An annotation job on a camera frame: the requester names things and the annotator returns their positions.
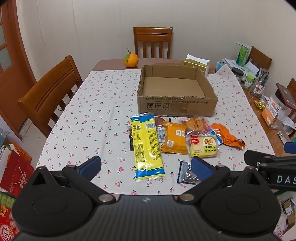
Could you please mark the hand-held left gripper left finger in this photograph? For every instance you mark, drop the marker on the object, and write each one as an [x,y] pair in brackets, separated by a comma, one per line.
[90,165]

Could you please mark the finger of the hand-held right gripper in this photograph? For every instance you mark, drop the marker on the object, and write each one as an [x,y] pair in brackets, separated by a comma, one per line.
[291,147]
[256,158]

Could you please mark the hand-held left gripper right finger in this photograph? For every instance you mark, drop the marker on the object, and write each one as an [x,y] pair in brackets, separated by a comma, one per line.
[200,169]

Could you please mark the small silver packet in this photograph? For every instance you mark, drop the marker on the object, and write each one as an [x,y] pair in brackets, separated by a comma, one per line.
[185,172]

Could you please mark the orange foil pouch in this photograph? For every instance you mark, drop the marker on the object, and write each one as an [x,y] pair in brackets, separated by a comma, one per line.
[225,134]

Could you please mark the orange snack packet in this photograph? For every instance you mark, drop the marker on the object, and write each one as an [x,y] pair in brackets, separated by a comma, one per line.
[173,139]

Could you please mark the long yellow snack packet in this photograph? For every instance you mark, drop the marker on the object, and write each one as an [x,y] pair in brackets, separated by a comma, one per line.
[146,143]

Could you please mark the small cardboard box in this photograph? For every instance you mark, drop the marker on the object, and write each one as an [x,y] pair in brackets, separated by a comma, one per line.
[288,208]

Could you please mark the blue and white packet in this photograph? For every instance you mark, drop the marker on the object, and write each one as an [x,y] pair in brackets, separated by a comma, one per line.
[217,137]

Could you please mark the orange and white box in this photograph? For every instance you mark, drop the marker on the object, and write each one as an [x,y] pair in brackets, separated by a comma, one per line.
[271,111]

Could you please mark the clear round pastry packet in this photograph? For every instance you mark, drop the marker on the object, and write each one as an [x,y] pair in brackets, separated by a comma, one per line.
[196,125]

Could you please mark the white barcode packet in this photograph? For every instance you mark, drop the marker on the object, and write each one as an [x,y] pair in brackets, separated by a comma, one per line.
[161,134]

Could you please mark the gold decoration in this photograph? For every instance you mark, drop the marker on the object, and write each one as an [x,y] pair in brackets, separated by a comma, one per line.
[260,103]

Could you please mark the white cherry-print tablecloth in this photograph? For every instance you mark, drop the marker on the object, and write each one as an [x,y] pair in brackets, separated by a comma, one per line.
[97,111]

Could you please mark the glass jar with pens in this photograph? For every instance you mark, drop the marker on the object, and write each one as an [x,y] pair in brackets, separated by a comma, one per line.
[259,84]

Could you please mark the red gift box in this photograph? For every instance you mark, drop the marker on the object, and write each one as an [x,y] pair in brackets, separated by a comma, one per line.
[16,173]

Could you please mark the green lidded jar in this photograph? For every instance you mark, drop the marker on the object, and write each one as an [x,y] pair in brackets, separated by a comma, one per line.
[248,82]

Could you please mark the dark lidded jar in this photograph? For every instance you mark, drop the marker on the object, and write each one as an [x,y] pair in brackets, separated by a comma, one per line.
[237,74]

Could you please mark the wooden dining chair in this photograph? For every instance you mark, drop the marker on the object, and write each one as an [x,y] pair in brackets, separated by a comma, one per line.
[49,88]
[152,44]
[260,59]

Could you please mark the stack of papers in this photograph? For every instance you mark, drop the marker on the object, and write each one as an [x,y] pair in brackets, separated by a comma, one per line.
[251,67]

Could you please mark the light blue container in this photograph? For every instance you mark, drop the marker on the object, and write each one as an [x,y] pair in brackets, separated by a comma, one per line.
[220,66]

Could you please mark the red and green box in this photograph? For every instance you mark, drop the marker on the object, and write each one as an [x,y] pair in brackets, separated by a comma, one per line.
[7,217]

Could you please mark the gold tissue box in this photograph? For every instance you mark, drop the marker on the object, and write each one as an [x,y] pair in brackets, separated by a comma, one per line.
[195,64]

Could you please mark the green and white carton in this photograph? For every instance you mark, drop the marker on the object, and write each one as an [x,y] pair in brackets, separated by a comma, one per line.
[242,54]

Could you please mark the tangerine with leaf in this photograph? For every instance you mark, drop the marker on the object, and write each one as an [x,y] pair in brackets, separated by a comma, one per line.
[130,60]

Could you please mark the wooden door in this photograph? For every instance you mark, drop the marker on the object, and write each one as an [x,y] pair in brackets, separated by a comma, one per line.
[11,51]

